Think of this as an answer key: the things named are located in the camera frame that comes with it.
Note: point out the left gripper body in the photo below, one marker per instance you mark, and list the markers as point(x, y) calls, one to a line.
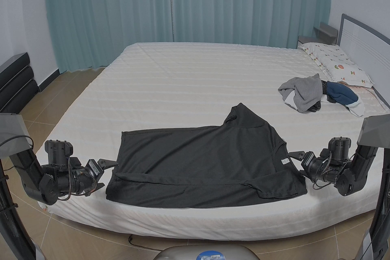
point(86, 179)

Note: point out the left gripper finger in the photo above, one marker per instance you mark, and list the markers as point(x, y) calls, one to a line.
point(98, 187)
point(107, 163)

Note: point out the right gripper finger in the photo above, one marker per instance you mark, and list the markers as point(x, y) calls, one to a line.
point(298, 155)
point(303, 174)

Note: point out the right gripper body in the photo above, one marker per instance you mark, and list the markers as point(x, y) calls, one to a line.
point(315, 169)

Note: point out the black T-shirt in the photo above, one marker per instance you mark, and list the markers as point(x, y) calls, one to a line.
point(198, 161)

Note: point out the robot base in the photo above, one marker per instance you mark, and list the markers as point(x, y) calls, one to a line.
point(204, 252)

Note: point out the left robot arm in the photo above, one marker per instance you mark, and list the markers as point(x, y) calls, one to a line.
point(27, 173)

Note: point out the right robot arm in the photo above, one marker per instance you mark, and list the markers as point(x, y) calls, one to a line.
point(362, 161)

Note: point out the pile of clothes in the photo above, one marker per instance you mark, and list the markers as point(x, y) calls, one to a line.
point(304, 91)

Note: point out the bed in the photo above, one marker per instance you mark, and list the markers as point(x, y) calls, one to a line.
point(189, 85)

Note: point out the white printed pillow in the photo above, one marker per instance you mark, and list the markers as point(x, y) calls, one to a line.
point(335, 65)

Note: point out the black padded cabinet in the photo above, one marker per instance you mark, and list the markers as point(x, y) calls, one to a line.
point(16, 82)

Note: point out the grey bedside table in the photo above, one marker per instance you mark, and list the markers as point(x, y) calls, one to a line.
point(323, 31)

